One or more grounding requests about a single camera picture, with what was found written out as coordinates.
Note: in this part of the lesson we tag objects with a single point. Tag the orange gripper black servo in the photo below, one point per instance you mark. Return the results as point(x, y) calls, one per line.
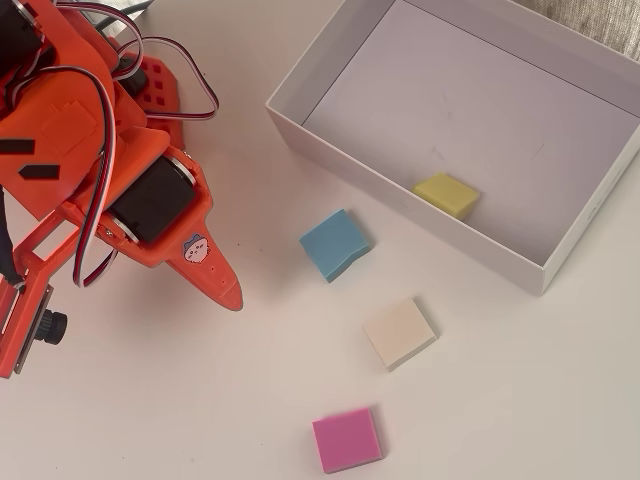
point(152, 201)

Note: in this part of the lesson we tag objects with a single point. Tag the yellow cuboid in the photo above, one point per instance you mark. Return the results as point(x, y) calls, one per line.
point(445, 192)

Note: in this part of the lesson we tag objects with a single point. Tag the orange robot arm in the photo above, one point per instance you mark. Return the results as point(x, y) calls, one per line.
point(60, 115)

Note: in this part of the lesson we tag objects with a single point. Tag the blue cuboid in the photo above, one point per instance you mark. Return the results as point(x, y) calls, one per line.
point(332, 245)

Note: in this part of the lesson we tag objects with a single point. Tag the cream cuboid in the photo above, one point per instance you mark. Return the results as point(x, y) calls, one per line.
point(397, 332)

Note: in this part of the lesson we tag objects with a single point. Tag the pink cuboid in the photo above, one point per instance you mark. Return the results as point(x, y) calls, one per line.
point(347, 440)

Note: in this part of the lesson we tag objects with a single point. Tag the white box bin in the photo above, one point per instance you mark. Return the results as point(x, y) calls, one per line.
point(475, 100)

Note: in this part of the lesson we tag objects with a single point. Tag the woven beige curtain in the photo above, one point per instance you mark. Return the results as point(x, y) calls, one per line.
point(600, 20)

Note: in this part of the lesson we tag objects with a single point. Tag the wrist camera on orange mount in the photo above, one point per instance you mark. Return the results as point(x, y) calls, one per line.
point(30, 310)

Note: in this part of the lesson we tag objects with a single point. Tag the orange robot base plate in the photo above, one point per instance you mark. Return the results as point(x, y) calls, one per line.
point(160, 85)

